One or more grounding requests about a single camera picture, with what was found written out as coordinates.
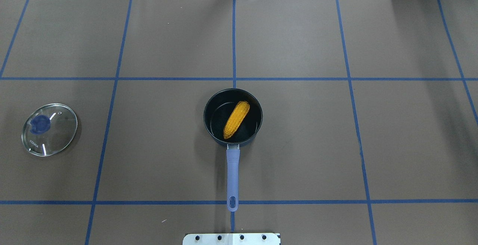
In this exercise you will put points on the yellow corn cob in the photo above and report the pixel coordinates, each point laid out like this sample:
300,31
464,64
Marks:
235,119

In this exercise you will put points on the glass pot lid blue knob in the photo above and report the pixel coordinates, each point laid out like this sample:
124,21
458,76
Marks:
49,129

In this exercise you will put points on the dark blue saucepan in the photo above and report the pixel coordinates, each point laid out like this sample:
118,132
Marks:
215,115

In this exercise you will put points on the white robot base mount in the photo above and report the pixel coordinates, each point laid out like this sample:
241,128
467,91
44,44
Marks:
232,239

